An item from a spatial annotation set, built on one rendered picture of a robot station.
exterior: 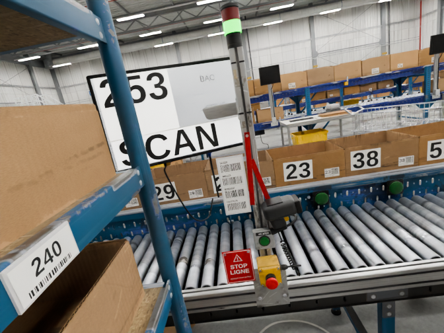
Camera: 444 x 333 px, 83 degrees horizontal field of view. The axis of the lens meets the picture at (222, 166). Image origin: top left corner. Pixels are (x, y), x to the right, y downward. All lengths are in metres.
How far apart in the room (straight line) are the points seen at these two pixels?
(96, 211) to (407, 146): 1.59
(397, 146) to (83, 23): 1.54
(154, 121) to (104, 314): 0.60
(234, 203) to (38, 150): 0.65
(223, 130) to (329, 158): 0.79
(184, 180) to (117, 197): 1.16
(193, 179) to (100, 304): 1.16
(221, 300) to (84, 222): 0.84
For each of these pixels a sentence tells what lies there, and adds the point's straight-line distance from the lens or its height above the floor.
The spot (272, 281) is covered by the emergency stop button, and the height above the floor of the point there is 0.85.
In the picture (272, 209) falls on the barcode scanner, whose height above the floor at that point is 1.07.
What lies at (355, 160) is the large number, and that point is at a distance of 1.57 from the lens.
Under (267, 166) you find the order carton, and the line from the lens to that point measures 1.44.
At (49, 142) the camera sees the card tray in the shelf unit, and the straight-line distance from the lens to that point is 0.29.
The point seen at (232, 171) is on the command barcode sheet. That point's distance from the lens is 0.80.
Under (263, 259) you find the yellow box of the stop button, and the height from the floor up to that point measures 0.88.
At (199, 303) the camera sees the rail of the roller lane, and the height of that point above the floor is 0.71.
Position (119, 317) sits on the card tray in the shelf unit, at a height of 1.17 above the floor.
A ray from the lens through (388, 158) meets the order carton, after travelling 1.65.
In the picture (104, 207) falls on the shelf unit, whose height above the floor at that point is 1.33.
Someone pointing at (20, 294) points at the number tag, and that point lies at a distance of 0.21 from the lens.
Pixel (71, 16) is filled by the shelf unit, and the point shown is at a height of 1.52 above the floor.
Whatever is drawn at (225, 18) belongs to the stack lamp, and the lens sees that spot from 0.80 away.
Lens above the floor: 1.42
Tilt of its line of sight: 14 degrees down
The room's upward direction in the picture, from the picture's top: 10 degrees counter-clockwise
